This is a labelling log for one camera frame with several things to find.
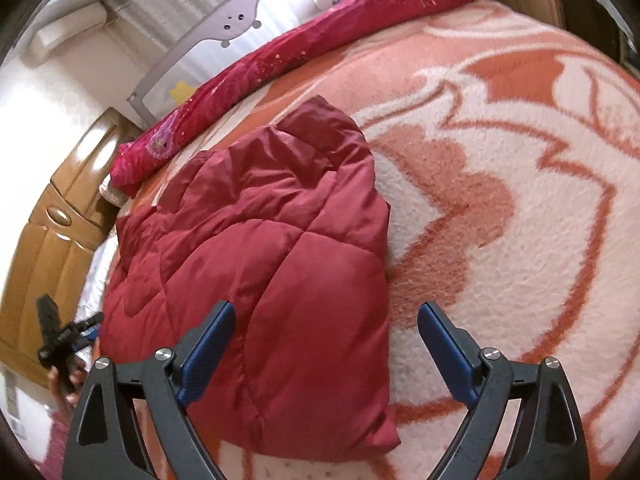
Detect person's left hand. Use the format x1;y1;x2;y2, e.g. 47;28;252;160
48;356;88;410

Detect white air conditioner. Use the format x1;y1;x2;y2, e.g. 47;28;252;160
28;2;107;64

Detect wooden headboard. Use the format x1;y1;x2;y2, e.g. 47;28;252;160
1;107;141;387

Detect magenta floral quilt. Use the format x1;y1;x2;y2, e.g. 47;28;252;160
110;0;475;197

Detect pink fleece sleeve forearm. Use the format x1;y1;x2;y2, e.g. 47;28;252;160
39;411;70;480

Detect dark red puffer jacket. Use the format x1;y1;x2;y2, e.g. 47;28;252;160
100;96;400;463

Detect orange white floral blanket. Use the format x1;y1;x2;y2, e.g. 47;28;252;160
118;0;639;479

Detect grey bed guard rail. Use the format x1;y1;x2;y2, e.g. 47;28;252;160
128;0;342;127

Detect white pillow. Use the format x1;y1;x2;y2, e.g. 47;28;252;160
99;176;129;208

